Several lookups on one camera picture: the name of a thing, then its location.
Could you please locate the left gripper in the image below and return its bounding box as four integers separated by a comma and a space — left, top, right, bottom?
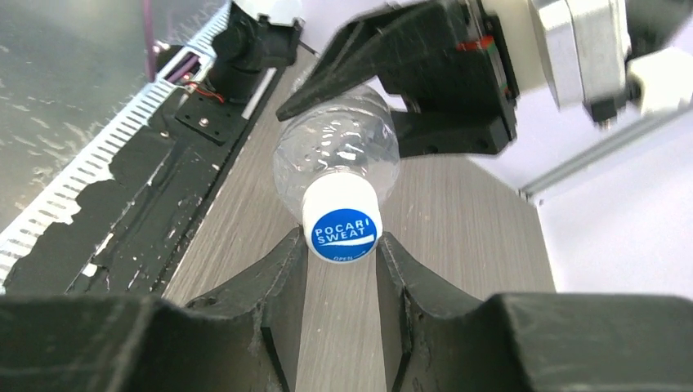
275, 1, 519, 158

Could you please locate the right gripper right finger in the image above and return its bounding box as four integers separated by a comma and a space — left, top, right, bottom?
376, 233, 692, 391

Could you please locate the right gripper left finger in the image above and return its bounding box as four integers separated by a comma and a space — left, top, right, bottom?
1, 228, 308, 391

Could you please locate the clear plastic bottle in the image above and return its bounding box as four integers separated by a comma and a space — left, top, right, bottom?
273, 84, 400, 220

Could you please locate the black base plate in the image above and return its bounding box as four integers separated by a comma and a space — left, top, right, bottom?
1, 69, 283, 296

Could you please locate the aluminium front rail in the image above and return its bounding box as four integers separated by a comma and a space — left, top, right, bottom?
1, 1, 228, 279

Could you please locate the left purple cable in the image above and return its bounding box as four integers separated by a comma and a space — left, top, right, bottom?
141, 0, 201, 85

